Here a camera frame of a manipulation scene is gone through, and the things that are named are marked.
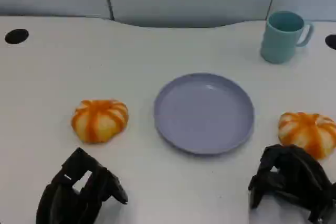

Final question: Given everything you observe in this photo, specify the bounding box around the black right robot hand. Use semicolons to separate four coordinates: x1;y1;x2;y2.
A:
248;144;336;224

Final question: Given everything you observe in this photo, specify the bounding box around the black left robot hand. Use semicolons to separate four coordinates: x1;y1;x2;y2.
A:
36;147;129;224

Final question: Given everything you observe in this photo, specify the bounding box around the orange and white bread roll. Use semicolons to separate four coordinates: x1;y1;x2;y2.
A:
70;99;130;145
278;112;336;161

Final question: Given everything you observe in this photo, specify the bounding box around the lilac plate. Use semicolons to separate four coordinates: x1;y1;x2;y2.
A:
153;72;255;156

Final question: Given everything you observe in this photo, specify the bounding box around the pale green mug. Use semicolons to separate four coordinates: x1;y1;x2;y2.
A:
260;10;315;65

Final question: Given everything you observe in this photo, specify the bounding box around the black table cable hole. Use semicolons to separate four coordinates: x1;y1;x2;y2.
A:
4;28;29;45
324;34;336;50

